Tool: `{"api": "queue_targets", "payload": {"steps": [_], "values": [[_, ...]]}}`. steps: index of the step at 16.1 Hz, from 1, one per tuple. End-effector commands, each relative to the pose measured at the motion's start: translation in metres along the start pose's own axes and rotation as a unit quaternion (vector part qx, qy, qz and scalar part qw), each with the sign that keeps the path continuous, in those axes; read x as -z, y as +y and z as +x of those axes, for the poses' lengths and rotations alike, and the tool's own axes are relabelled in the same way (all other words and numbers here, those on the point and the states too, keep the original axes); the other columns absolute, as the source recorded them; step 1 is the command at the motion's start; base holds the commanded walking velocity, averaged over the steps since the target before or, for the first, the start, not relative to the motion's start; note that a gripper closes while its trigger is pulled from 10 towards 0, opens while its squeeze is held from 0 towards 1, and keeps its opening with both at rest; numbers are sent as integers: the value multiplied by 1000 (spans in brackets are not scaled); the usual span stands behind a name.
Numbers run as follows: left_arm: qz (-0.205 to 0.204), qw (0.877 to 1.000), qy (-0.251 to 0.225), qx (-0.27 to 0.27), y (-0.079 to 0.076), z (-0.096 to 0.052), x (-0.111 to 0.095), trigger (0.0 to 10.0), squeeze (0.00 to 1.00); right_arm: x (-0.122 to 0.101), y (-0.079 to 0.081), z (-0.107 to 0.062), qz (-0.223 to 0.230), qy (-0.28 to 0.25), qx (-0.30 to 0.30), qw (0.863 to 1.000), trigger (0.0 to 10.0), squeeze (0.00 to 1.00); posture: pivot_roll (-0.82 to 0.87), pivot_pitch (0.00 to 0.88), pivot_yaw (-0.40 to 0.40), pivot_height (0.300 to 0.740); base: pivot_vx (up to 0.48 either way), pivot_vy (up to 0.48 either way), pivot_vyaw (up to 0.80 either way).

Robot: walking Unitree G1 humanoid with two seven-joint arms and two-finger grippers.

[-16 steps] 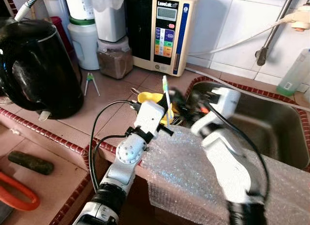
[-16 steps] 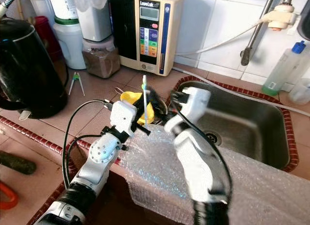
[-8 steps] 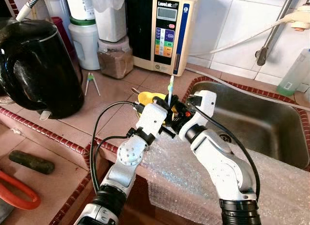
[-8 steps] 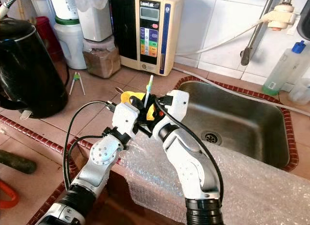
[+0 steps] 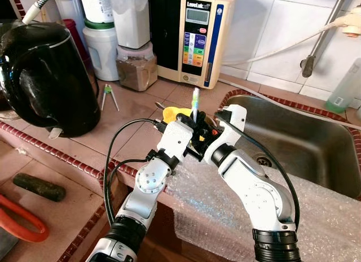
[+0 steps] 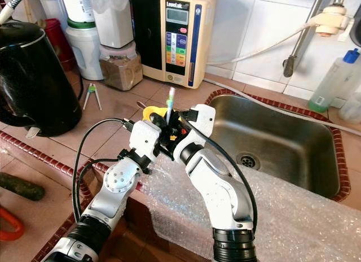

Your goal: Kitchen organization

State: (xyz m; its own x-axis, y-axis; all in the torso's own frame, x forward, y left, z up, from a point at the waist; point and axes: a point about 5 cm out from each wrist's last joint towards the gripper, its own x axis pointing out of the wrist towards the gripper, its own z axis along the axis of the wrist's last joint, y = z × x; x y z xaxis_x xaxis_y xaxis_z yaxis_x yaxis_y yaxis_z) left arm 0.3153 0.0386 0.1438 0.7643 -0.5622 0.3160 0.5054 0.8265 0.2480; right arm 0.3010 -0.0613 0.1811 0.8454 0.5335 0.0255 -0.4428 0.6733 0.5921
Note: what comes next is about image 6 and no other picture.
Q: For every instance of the yellow plastic cup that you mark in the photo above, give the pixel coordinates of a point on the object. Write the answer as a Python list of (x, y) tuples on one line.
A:
[(153, 112)]

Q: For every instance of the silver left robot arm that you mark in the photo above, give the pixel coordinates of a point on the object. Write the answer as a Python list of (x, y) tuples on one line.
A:
[(118, 183)]

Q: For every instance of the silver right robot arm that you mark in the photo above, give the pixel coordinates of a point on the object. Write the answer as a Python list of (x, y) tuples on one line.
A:
[(214, 188)]

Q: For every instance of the jar of brown powder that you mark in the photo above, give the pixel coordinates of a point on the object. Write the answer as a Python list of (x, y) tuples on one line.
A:
[(121, 73)]

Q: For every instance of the cream water ionizer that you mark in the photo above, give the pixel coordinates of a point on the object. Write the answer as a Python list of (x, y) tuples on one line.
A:
[(197, 42)]

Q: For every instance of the white chopsticks with green clip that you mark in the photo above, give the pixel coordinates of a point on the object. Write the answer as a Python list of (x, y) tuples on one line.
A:
[(91, 90)]

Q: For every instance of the stainless steel sink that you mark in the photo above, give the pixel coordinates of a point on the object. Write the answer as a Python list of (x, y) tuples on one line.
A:
[(282, 138)]

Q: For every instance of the brown wooden sink cabinet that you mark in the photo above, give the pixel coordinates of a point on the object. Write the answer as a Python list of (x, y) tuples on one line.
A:
[(130, 239)]

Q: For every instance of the white plastic jug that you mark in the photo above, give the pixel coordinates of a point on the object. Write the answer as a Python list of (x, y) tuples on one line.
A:
[(84, 53)]

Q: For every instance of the metal faucet pipe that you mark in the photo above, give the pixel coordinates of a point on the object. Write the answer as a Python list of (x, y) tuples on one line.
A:
[(289, 67)]

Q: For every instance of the translucent white container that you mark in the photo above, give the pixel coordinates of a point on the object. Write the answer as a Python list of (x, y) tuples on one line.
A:
[(113, 19)]

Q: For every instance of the dark red plastic container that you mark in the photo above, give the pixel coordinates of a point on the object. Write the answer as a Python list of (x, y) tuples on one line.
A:
[(59, 42)]

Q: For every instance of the black electric kettle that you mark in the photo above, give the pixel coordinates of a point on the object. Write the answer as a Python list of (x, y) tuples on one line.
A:
[(34, 75)]

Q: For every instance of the white labelled bottle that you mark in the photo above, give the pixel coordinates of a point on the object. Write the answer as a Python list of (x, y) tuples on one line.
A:
[(78, 5)]

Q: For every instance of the dark green cylinder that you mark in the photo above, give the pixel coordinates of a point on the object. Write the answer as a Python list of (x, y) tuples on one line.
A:
[(22, 187)]

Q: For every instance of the green dish soap bottle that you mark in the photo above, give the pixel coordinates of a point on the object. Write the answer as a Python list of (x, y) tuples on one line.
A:
[(333, 84)]

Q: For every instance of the clear bubble wrap sheet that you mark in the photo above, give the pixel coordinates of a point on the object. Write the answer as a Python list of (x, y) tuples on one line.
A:
[(304, 228)]

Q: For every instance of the clear plastic cup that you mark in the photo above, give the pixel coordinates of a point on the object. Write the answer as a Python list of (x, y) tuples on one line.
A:
[(352, 109)]

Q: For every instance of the cream faucet diverter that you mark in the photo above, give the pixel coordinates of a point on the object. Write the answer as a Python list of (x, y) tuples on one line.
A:
[(331, 20)]

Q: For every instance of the black hanging tray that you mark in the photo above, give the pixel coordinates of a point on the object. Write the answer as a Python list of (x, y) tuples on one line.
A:
[(357, 37)]

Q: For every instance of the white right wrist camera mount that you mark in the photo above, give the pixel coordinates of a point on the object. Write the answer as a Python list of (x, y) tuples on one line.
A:
[(200, 126)]

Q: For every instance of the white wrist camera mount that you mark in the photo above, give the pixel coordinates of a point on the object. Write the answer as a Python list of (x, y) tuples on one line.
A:
[(200, 126), (144, 139)]

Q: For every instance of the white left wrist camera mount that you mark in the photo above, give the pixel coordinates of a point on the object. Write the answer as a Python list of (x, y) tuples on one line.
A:
[(144, 139)]

